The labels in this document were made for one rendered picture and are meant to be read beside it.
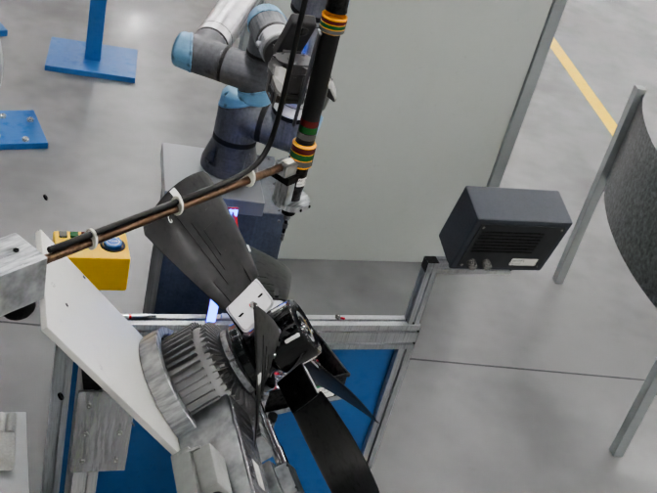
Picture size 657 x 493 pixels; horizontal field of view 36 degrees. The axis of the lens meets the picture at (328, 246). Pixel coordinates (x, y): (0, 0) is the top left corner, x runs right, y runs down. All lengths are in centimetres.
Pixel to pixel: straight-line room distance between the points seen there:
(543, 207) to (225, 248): 94
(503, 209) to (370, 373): 59
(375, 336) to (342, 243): 170
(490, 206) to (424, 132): 167
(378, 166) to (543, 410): 114
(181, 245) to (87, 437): 38
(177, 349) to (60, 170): 275
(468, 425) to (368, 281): 85
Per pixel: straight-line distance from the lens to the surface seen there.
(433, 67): 397
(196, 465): 174
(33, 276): 142
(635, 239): 386
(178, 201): 161
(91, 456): 194
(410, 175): 419
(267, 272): 213
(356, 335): 260
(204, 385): 186
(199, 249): 185
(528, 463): 371
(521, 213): 249
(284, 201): 182
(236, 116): 261
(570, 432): 391
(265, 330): 165
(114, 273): 229
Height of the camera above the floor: 241
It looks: 33 degrees down
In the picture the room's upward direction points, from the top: 15 degrees clockwise
